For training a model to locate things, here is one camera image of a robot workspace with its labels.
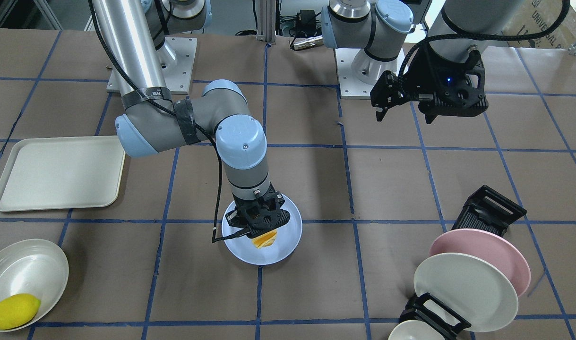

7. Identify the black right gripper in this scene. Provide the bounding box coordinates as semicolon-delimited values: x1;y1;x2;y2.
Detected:
225;185;291;238

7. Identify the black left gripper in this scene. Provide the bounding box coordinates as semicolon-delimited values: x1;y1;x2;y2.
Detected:
370;45;489;125

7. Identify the striped orange bread roll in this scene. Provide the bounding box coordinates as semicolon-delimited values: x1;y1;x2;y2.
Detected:
251;229;277;249

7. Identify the light blue plate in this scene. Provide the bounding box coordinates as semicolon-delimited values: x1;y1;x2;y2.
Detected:
224;194;303;265

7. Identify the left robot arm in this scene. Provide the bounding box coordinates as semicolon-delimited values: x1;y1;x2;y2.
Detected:
321;0;570;124

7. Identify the pink plate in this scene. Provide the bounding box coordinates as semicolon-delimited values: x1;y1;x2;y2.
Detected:
429;229;531;297

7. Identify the cream plate in rack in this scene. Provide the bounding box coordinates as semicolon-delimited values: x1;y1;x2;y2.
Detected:
413;253;519;333

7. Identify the white round plate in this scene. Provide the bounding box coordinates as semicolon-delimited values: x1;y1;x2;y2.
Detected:
0;239;69;333

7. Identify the silver flashlight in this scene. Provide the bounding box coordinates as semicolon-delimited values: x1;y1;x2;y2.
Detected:
289;36;324;51

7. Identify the black dish rack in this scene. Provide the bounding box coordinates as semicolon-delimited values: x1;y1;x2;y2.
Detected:
399;185;527;340

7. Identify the black power adapter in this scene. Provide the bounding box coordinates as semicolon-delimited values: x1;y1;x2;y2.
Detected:
296;9;316;26

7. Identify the cardboard box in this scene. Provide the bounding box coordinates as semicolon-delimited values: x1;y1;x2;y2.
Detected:
502;0;576;48

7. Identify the white rectangular tray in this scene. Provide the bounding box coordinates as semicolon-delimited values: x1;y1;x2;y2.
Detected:
0;136;126;212

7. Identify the cream bowl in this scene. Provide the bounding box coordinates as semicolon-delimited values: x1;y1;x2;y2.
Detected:
387;319;445;340

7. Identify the yellow lemon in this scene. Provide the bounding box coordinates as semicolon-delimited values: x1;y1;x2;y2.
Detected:
0;293;41;331

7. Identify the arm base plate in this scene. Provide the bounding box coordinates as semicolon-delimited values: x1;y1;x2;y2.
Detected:
335;48;405;100
106;38;198;95

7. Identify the aluminium frame post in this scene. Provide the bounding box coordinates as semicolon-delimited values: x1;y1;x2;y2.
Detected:
255;0;278;45

